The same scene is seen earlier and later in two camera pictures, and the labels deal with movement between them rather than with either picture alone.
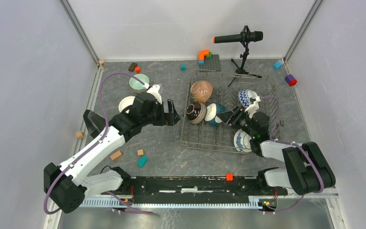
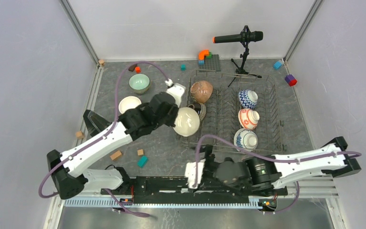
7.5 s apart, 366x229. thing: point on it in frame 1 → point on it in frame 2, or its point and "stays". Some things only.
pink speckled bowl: x=202 y=90 stays
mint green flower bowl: x=136 y=85 stays
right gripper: x=238 y=112 → x=208 y=149
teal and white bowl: x=211 y=117 → x=187 y=122
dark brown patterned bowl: x=196 y=112 stays
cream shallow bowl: x=125 y=102 stays
